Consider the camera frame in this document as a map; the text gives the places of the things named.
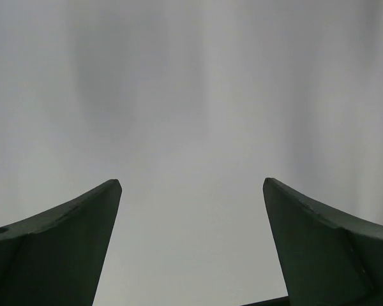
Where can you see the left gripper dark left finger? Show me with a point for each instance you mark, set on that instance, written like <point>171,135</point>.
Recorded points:
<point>56,257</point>

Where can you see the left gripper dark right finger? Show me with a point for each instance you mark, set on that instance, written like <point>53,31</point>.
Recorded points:
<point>327,257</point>

